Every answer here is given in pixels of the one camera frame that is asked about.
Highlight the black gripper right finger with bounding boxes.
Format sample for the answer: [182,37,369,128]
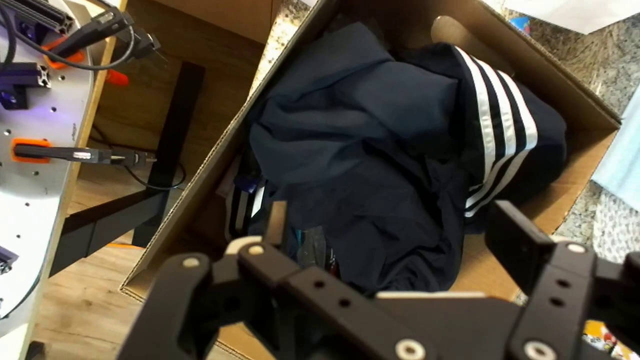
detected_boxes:
[483,197,640,360]

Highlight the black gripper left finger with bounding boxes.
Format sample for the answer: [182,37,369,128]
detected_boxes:
[117,235,435,360]

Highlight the white cardboard box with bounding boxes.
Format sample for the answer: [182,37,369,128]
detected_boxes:
[117,0,624,360]

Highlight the dark clothing with white stripes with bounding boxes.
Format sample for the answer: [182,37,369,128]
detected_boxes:
[243,21,570,295]

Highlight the black metal stand leg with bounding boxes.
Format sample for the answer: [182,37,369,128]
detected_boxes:
[47,60,208,275]

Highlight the white papers stack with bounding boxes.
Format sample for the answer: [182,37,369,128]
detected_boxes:
[499,0,640,35]

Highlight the orange clamp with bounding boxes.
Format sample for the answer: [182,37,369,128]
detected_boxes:
[9,136,55,165]
[103,67,132,89]

